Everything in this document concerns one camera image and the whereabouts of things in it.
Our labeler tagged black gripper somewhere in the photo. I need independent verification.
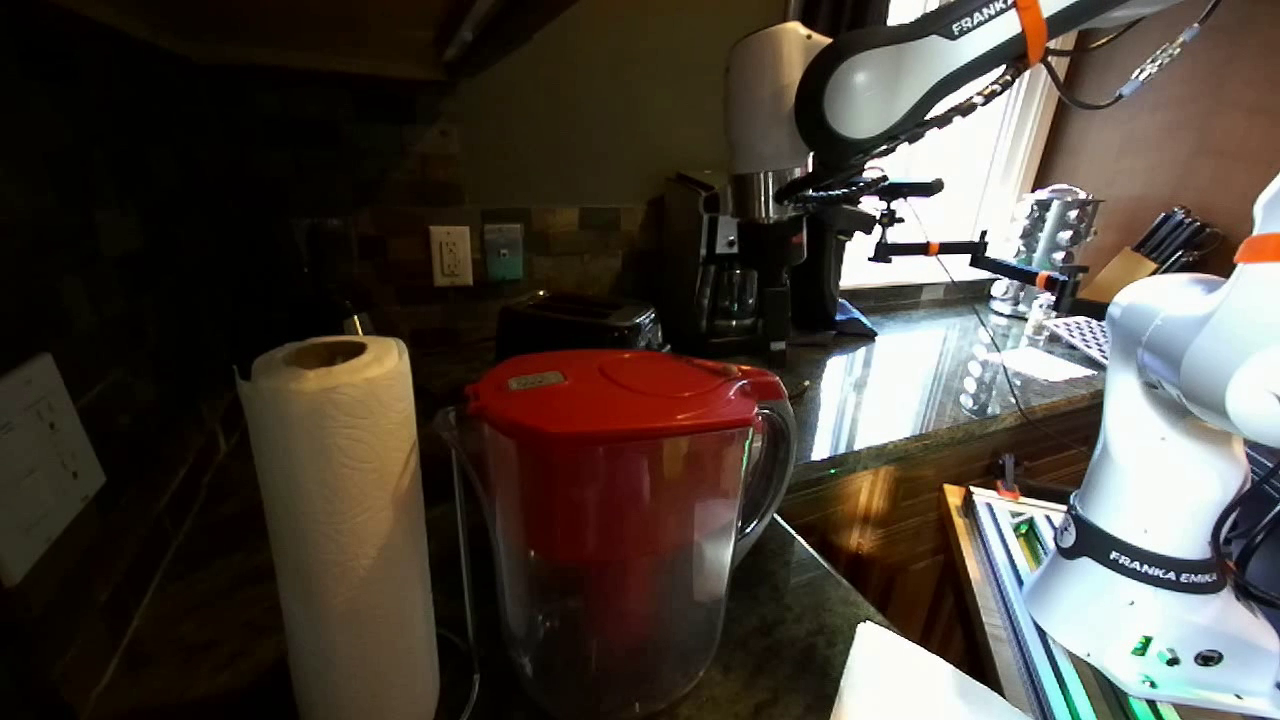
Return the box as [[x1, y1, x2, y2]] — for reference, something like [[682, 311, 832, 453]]
[[732, 169, 807, 291]]

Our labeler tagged clear pitcher with red lid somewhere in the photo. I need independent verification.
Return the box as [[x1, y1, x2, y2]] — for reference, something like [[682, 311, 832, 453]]
[[433, 347, 800, 720]]

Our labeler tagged black coffee maker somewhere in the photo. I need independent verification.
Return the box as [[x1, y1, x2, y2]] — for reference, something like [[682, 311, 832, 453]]
[[658, 171, 740, 351]]

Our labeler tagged dark curtain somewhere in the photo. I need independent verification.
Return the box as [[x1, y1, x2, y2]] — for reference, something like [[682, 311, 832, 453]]
[[797, 0, 884, 30]]

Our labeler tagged black and chrome toaster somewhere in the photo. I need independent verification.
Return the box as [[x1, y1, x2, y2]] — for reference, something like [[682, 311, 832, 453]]
[[491, 291, 667, 359]]

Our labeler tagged wooden lower cabinet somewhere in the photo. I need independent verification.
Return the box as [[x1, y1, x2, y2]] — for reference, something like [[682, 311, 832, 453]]
[[785, 398, 1112, 646]]

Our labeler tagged wooden cabinet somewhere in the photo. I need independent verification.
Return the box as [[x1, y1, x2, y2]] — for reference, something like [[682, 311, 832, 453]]
[[785, 398, 1112, 646], [54, 0, 576, 90]]

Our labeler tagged checkered cloth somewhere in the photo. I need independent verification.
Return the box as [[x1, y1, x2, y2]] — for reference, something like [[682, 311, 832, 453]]
[[1036, 311, 1115, 371]]

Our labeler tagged wooden knife block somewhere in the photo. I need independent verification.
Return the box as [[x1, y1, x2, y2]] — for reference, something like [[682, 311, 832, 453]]
[[1077, 203, 1238, 308]]

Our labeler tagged white paper sheet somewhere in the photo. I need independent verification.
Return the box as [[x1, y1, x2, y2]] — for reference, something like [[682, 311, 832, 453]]
[[832, 616, 1033, 720]]

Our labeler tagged white paper towel roll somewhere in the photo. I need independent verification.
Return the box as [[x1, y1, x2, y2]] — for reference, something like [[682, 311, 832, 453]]
[[236, 334, 445, 720]]

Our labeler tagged wooden upper cabinet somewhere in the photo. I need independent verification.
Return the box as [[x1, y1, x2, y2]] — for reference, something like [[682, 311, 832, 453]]
[[54, 0, 576, 90]]

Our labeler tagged white double outlet plate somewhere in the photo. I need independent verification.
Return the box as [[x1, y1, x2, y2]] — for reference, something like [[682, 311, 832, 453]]
[[0, 351, 107, 592]]

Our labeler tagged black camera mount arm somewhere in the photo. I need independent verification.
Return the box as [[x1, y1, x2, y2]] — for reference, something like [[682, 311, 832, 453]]
[[777, 171, 1077, 338]]

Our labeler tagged small wall outlet plate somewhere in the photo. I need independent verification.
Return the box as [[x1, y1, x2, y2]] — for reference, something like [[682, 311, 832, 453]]
[[480, 220, 529, 287]]

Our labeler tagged white light switch plate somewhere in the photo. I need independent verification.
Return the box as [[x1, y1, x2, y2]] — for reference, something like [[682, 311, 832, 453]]
[[424, 220, 480, 291]]

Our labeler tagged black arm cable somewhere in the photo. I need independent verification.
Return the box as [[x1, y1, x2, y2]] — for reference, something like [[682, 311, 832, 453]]
[[1036, 0, 1226, 117]]

